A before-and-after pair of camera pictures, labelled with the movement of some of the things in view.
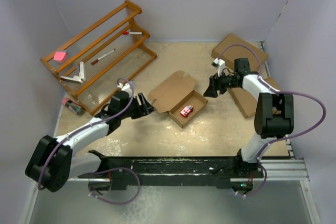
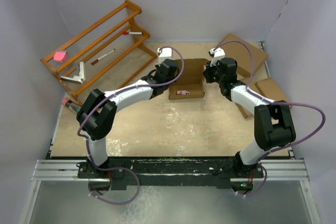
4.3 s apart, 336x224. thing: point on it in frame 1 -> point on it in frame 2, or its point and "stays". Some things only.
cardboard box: x=176 y=95 -> x=190 y=84
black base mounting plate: x=218 y=171 stays
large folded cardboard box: x=233 y=47 stays
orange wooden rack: x=109 y=52 stays
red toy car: x=186 y=110 -> x=182 y=92
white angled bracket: x=76 y=79 stays
